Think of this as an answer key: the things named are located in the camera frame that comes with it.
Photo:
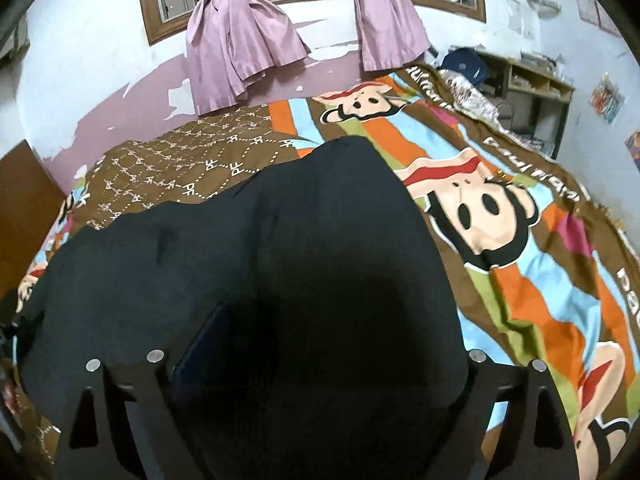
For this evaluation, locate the wooden shelf unit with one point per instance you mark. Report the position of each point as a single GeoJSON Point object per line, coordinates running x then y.
{"type": "Point", "coordinates": [545, 90]}

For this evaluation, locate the brown wooden headboard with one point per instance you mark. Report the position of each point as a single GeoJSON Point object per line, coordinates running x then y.
{"type": "Point", "coordinates": [25, 210]}

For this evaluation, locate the purple knotted curtain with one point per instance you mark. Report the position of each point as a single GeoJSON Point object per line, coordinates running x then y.
{"type": "Point", "coordinates": [235, 35]}

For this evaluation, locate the small white wall shelf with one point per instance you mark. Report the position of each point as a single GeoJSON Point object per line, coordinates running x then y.
{"type": "Point", "coordinates": [542, 4]}

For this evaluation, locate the black shirt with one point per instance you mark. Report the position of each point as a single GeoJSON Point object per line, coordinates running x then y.
{"type": "Point", "coordinates": [300, 235]}

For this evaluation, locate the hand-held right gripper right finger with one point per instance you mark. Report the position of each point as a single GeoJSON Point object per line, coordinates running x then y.
{"type": "Point", "coordinates": [481, 387]}

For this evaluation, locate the brown window frame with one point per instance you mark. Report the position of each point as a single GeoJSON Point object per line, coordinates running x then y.
{"type": "Point", "coordinates": [150, 10]}

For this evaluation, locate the blue bag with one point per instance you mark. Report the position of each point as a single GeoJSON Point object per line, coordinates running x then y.
{"type": "Point", "coordinates": [465, 67]}

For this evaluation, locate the floral crumpled cloth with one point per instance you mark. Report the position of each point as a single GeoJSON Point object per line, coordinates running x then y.
{"type": "Point", "coordinates": [480, 102]}

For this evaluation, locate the colourful printed blanket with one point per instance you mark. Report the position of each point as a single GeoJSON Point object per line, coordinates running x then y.
{"type": "Point", "coordinates": [525, 285]}

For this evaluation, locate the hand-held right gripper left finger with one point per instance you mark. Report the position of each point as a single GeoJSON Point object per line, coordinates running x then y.
{"type": "Point", "coordinates": [200, 355]}

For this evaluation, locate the pale wall calendar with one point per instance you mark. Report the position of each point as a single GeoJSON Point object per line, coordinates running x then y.
{"type": "Point", "coordinates": [592, 5]}

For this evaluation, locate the colourful wall poster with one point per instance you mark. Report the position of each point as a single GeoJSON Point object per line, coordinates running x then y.
{"type": "Point", "coordinates": [634, 145]}
{"type": "Point", "coordinates": [606, 97]}

